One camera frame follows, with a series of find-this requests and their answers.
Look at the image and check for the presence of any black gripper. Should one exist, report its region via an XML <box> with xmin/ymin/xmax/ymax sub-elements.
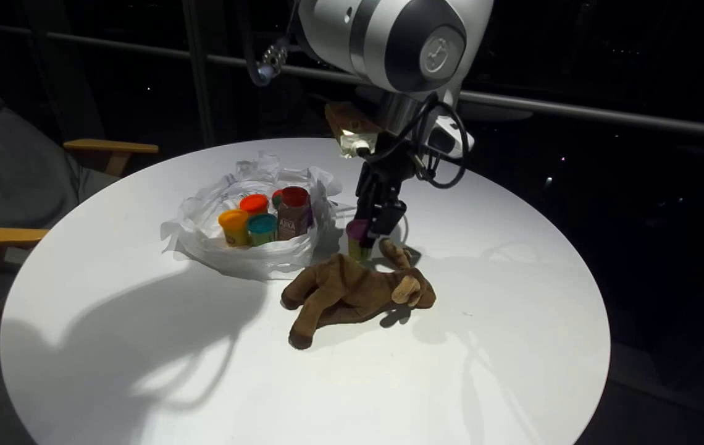
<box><xmin>350</xmin><ymin>145</ymin><xmax>417</xmax><ymax>247</ymax></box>

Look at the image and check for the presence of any pink lid dough tub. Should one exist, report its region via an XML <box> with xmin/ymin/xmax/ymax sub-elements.
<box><xmin>344</xmin><ymin>216</ymin><xmax>373</xmax><ymax>247</ymax></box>

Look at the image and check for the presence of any red cap spice jar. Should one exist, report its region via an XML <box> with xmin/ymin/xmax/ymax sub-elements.
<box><xmin>271</xmin><ymin>186</ymin><xmax>313</xmax><ymax>242</ymax></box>

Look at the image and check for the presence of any brown plush animal toy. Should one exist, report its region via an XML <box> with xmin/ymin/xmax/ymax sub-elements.
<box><xmin>279</xmin><ymin>234</ymin><xmax>437</xmax><ymax>353</ymax></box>

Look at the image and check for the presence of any teal lid dough tub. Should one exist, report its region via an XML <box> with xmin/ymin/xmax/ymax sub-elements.
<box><xmin>246</xmin><ymin>213</ymin><xmax>281</xmax><ymax>247</ymax></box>

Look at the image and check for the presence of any orange lid dough tub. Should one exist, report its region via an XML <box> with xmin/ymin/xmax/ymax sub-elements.
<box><xmin>237</xmin><ymin>190</ymin><xmax>271</xmax><ymax>217</ymax></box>

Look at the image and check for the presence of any yellow lid dough tub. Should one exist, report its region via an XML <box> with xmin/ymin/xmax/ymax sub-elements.
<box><xmin>217</xmin><ymin>207</ymin><xmax>252</xmax><ymax>250</ymax></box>

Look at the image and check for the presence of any white plastic bag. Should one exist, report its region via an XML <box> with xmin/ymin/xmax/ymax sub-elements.
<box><xmin>160</xmin><ymin>159</ymin><xmax>347</xmax><ymax>282</ymax></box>

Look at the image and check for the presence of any grey armchair with wooden arms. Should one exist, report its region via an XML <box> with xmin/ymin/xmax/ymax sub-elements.
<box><xmin>0</xmin><ymin>46</ymin><xmax>163</xmax><ymax>373</ymax></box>

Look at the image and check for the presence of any black cable with connector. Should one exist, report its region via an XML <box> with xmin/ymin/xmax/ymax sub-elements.
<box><xmin>237</xmin><ymin>0</ymin><xmax>304</xmax><ymax>88</ymax></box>

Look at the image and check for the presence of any dark window post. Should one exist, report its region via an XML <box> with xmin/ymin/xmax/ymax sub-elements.
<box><xmin>180</xmin><ymin>0</ymin><xmax>217</xmax><ymax>144</ymax></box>

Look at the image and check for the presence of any grey metal window rail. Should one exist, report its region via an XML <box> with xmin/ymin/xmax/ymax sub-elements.
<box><xmin>0</xmin><ymin>15</ymin><xmax>704</xmax><ymax>144</ymax></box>

